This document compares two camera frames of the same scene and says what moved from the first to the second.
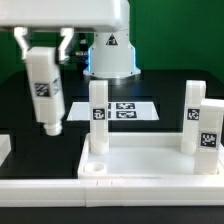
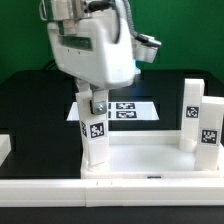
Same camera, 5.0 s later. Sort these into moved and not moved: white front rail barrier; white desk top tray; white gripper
Moved: white gripper
Not moved: white front rail barrier; white desk top tray
